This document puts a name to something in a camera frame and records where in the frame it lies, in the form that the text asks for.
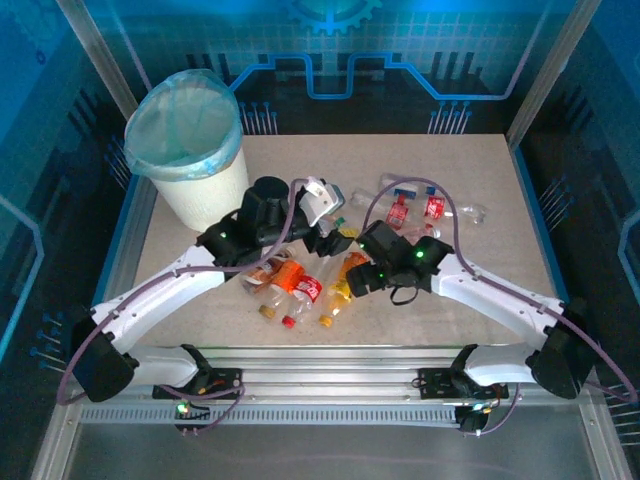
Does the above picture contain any grey slotted cable duct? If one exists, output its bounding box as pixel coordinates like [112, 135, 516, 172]
[79, 405, 464, 427]

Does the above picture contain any aluminium front rail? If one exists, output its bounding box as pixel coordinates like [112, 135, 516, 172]
[64, 344, 596, 406]

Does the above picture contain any red label plastic bottle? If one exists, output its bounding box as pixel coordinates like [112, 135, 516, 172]
[422, 192, 459, 224]
[384, 199, 444, 242]

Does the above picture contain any yellow label plastic bottle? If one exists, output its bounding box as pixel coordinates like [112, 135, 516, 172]
[318, 251, 371, 329]

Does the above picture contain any black connector box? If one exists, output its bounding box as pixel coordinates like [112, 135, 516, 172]
[455, 402, 494, 436]
[174, 401, 212, 435]

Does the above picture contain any red cola plastic bottle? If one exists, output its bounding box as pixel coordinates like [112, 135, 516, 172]
[280, 274, 324, 329]

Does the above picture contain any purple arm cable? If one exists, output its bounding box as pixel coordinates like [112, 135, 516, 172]
[360, 176, 640, 437]
[57, 177, 321, 437]

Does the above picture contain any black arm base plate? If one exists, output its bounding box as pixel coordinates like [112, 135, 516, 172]
[152, 367, 245, 401]
[417, 367, 510, 401]

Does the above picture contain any blue cap clear bottle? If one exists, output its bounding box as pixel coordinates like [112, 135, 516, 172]
[377, 172, 436, 199]

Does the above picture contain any aluminium frame post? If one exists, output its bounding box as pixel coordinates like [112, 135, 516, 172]
[54, 0, 151, 119]
[504, 0, 604, 149]

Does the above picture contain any blue plastic bin liner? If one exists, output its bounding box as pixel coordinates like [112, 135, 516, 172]
[123, 68, 246, 182]

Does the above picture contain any white plastic waste bin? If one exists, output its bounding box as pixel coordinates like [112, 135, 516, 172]
[147, 145, 251, 234]

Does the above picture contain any black strap loop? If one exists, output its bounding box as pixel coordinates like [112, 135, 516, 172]
[389, 282, 427, 308]

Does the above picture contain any orange label plastic bottle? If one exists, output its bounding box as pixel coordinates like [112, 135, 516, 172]
[257, 258, 306, 320]

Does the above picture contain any brown label plastic bottle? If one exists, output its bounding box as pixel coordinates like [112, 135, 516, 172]
[241, 258, 282, 301]

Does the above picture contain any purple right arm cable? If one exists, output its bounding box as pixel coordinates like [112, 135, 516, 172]
[360, 176, 640, 437]

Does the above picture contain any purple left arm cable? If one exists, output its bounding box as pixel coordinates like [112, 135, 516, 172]
[57, 177, 321, 437]

